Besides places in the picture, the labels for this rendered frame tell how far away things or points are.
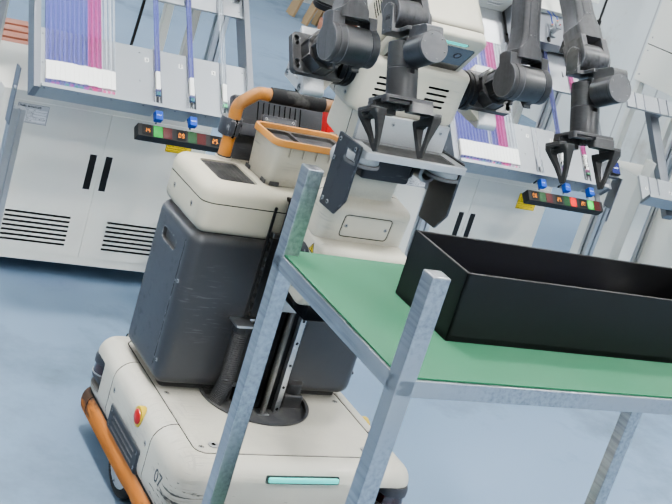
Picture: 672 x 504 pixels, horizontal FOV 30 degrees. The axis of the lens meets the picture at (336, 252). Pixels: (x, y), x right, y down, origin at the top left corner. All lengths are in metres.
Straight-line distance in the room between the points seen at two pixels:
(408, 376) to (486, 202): 3.13
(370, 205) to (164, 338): 0.61
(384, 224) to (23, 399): 1.20
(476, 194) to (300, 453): 2.07
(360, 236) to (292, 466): 0.55
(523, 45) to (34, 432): 1.57
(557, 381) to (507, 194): 2.99
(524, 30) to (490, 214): 2.21
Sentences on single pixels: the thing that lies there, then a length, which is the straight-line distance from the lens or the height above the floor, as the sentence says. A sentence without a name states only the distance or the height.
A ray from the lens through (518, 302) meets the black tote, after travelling 1.93.
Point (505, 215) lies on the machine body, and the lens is 4.89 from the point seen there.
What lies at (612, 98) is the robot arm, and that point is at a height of 1.29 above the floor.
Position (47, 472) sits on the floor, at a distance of 3.16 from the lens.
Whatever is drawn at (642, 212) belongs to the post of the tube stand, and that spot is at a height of 0.62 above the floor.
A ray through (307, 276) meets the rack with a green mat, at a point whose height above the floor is 0.95.
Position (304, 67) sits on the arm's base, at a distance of 2.54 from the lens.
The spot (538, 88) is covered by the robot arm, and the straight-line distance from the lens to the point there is 2.68.
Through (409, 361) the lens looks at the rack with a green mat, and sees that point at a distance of 1.70.
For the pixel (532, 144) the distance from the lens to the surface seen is 4.55.
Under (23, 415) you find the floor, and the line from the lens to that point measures 3.38.
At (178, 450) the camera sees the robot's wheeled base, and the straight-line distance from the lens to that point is 2.81.
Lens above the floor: 1.58
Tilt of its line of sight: 17 degrees down
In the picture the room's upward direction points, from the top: 17 degrees clockwise
